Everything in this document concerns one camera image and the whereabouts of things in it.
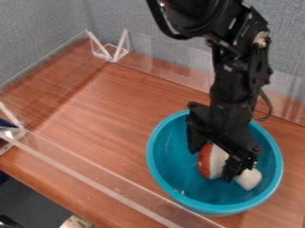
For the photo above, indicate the clear acrylic front wall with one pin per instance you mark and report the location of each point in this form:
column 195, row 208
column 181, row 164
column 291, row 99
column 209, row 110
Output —
column 90, row 190

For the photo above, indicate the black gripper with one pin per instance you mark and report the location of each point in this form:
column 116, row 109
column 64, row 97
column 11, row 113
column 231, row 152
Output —
column 223, row 123

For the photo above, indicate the clear acrylic left bracket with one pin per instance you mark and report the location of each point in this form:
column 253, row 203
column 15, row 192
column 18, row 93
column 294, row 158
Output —
column 11, row 128

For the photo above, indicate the clear acrylic left wall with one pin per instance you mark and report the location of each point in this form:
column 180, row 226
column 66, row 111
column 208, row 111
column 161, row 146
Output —
column 50, row 54

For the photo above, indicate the red white toy mushroom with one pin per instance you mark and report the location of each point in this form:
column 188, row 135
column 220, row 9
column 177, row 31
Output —
column 211, row 165

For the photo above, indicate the clear acrylic corner bracket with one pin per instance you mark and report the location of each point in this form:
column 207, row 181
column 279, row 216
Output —
column 108, row 51

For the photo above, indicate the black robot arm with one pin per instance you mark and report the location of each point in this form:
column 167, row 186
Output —
column 237, row 34

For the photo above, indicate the clear acrylic wall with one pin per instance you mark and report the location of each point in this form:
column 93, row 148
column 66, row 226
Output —
column 90, row 190
column 50, row 54
column 188, row 66

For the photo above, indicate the blue plastic bowl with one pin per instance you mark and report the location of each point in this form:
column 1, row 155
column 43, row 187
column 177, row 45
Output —
column 212, row 197

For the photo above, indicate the clear acrylic back wall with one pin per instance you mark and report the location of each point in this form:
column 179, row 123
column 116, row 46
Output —
column 188, row 66

